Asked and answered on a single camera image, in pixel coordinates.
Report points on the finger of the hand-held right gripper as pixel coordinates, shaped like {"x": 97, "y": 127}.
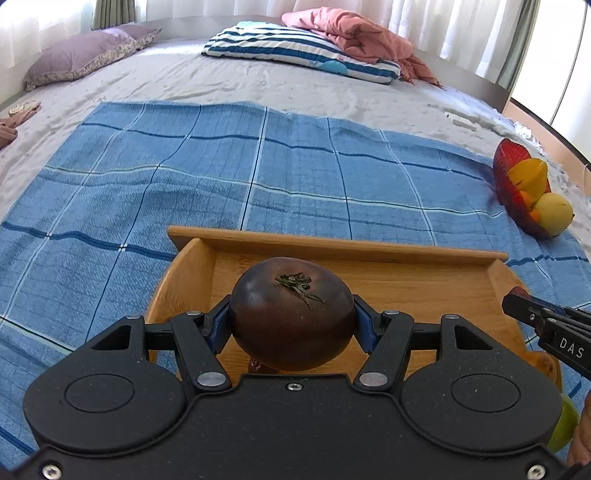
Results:
{"x": 521, "y": 311}
{"x": 549, "y": 307}

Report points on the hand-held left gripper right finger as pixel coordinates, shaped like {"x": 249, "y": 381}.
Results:
{"x": 367, "y": 327}

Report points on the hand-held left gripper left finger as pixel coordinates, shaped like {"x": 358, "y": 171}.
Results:
{"x": 219, "y": 327}

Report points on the red date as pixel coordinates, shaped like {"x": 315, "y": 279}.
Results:
{"x": 256, "y": 367}
{"x": 519, "y": 292}

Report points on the wooden tray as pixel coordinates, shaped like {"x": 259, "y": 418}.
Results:
{"x": 415, "y": 286}

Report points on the dark purple tomato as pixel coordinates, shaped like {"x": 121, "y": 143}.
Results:
{"x": 286, "y": 323}

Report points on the large green apple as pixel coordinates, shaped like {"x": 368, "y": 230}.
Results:
{"x": 563, "y": 424}

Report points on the person's right hand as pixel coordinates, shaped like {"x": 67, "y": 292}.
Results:
{"x": 581, "y": 443}

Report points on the small orange kumquat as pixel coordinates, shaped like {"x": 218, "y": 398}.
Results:
{"x": 527, "y": 198}
{"x": 534, "y": 216}

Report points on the yellow lemon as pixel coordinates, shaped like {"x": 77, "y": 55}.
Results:
{"x": 551, "y": 214}

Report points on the red glass bowl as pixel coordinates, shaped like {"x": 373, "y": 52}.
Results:
{"x": 503, "y": 184}

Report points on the yellow starfruit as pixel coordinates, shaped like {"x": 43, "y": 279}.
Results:
{"x": 531, "y": 177}

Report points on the blue checked blanket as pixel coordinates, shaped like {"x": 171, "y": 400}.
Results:
{"x": 138, "y": 184}

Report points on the white crumpled clothes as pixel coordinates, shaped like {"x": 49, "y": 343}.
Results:
{"x": 526, "y": 134}

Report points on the white wardrobe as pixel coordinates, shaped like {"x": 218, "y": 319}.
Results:
{"x": 568, "y": 69}

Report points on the grey bed sheet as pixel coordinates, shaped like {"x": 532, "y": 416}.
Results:
{"x": 184, "y": 78}

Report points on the green curtain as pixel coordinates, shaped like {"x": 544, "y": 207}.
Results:
{"x": 521, "y": 46}
{"x": 115, "y": 11}

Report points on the striped folded blanket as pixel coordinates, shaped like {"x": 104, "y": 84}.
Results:
{"x": 277, "y": 46}

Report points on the brown cloth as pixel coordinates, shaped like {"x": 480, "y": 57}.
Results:
{"x": 25, "y": 110}
{"x": 7, "y": 131}

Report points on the pink quilt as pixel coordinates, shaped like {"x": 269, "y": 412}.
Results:
{"x": 360, "y": 32}

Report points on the white sheer curtain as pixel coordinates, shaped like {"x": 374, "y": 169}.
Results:
{"x": 438, "y": 21}

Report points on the purple pillow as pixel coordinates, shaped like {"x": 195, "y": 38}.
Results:
{"x": 78, "y": 57}

